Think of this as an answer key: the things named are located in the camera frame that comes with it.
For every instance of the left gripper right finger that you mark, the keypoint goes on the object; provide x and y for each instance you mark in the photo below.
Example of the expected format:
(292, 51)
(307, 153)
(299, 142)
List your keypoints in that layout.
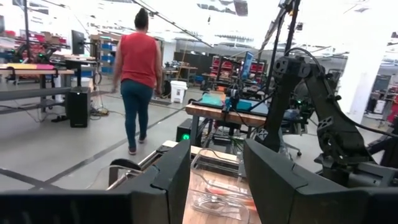
(295, 202)

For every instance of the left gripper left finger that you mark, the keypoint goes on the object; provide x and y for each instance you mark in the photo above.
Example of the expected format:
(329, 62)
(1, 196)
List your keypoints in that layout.
(155, 199)

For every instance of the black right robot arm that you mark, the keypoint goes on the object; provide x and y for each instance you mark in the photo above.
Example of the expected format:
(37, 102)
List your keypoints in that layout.
(287, 102)

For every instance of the black clamp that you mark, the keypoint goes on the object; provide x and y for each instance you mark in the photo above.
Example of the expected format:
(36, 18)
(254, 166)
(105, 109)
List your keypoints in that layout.
(124, 163)

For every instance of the clear plastic bin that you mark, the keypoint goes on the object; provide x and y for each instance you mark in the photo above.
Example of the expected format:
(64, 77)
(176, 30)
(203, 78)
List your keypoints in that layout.
(217, 174)

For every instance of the black computer green light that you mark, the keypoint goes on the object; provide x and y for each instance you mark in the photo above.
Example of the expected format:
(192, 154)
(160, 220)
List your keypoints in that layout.
(183, 130)

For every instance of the wooden workbench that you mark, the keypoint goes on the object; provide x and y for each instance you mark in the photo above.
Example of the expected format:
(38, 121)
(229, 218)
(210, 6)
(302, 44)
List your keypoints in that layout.
(217, 113)

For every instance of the white waste bin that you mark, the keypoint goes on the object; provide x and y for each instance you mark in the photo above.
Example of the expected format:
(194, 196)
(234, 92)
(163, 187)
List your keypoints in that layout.
(178, 91)

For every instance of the black computer tower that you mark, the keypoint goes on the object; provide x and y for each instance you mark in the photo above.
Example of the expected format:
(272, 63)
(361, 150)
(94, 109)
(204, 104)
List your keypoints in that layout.
(78, 107)

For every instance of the person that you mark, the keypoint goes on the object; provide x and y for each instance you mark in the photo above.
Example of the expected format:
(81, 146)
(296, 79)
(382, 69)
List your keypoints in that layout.
(138, 59)

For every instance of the blue-lit monitor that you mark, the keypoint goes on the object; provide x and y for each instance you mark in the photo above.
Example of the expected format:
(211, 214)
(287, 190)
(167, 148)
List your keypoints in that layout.
(247, 65)

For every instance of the red storage shelves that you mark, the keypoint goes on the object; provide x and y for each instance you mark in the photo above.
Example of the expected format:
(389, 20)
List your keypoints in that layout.
(227, 65)

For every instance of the black stand pole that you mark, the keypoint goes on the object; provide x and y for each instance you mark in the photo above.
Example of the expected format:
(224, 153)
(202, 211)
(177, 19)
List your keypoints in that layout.
(290, 28)

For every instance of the black monitor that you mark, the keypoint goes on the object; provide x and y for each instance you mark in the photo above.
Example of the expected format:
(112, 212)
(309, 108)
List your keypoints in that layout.
(77, 42)

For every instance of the black camera on mount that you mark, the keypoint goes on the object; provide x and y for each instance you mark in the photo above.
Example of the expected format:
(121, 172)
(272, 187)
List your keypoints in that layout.
(232, 96)

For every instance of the wooden table black frame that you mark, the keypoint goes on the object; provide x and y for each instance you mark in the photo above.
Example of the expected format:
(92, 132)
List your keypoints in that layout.
(37, 71)

